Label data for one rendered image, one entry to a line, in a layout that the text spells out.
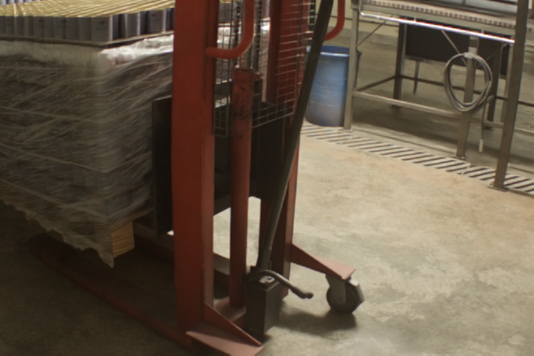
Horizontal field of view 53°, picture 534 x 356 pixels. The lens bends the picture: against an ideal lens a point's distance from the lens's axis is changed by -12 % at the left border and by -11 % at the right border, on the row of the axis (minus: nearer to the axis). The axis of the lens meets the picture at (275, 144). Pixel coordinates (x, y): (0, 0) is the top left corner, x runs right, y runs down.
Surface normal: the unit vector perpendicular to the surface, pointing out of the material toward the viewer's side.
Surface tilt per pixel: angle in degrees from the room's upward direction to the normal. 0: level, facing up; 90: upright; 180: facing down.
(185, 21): 90
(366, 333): 0
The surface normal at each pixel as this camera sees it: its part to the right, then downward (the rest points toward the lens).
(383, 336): 0.05, -0.95
